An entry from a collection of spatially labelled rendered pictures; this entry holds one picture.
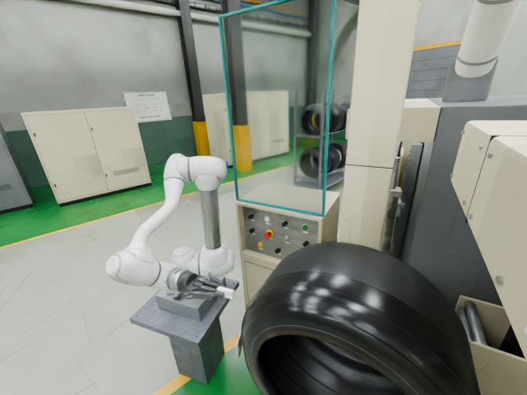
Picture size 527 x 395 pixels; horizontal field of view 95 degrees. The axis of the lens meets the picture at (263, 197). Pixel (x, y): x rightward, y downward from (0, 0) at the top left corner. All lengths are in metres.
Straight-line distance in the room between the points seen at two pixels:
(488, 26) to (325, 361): 1.27
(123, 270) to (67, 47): 7.68
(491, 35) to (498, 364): 1.00
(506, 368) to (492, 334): 0.20
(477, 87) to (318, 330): 1.08
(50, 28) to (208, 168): 7.40
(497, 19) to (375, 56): 0.51
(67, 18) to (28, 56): 1.28
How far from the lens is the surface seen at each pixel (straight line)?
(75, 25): 8.50
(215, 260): 1.52
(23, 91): 8.26
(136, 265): 0.98
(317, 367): 1.11
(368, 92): 0.75
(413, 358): 0.60
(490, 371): 1.04
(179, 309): 1.67
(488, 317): 1.16
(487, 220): 0.45
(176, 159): 1.36
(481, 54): 1.24
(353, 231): 0.86
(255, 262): 1.64
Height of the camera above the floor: 1.86
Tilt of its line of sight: 23 degrees down
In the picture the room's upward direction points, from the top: 3 degrees counter-clockwise
